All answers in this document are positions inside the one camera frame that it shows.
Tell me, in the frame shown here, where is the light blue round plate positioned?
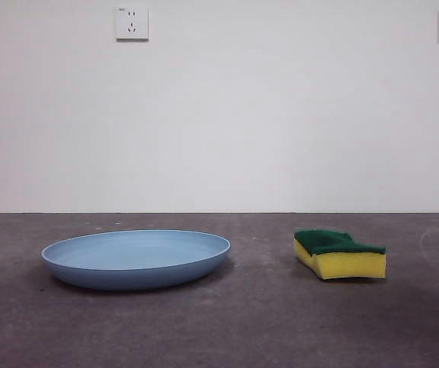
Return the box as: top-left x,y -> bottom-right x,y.
41,228 -> 231,291

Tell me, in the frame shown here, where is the yellow green scouring sponge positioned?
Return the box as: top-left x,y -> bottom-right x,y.
293,228 -> 388,281

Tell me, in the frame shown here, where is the white wall socket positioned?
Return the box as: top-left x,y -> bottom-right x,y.
115,7 -> 150,42

